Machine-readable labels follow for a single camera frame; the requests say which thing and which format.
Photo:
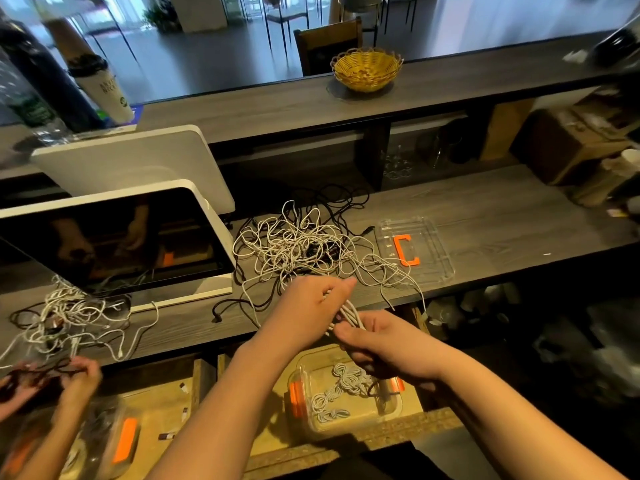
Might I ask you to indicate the person's left hand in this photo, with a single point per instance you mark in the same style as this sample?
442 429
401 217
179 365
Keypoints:
300 317

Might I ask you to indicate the person's right hand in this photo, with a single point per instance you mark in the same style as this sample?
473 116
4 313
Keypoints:
395 347

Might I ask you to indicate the clear container drawer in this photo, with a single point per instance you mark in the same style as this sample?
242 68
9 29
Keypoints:
325 375
105 465

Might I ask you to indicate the another person's forearm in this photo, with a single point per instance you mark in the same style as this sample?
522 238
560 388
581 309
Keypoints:
48 450

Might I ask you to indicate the person's left forearm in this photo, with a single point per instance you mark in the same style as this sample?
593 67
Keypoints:
210 425

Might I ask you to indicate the person's right forearm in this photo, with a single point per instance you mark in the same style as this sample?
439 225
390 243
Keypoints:
520 430

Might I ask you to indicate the brown cardboard box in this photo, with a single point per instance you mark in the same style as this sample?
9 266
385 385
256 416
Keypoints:
570 145

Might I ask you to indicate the wooden drawer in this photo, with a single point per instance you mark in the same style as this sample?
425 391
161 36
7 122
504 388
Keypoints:
175 435
440 420

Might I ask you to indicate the pile of white containers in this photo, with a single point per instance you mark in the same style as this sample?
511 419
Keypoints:
475 300

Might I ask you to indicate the small white connector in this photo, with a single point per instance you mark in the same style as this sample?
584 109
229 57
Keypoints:
185 388
166 435

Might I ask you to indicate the white touchscreen monitor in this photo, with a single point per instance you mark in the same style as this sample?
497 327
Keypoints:
110 240

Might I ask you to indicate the grey wooden bar counter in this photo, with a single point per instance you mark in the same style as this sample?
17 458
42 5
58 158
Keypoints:
270 105

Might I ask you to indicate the white customer display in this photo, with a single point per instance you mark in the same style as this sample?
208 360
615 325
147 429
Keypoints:
135 165

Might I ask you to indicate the flat cardboard sheet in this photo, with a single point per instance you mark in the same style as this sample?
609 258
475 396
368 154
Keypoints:
507 130

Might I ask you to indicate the yellow woven basket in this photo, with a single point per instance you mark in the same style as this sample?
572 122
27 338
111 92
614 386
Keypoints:
367 70

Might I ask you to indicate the blue white notebook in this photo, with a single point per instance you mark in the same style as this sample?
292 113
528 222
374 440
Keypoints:
135 115

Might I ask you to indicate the brown wooden chair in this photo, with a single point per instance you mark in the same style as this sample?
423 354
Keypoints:
328 50

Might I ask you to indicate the white paper coffee cup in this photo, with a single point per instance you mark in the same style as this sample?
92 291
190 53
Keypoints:
103 93

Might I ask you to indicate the black metal chair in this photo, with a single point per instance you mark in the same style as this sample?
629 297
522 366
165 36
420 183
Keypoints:
285 10
360 5

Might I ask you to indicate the green potted plant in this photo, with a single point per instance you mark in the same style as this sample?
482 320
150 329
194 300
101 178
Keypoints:
162 17

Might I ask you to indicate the clear plastic water bottle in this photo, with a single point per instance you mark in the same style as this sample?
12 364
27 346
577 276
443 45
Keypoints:
30 110

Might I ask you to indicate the black thermos bottle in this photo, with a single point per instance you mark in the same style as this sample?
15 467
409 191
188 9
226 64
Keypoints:
50 80

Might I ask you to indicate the black device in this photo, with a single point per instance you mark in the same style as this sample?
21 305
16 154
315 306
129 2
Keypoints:
618 43

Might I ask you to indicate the round wooden table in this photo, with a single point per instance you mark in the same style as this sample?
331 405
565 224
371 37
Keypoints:
60 25

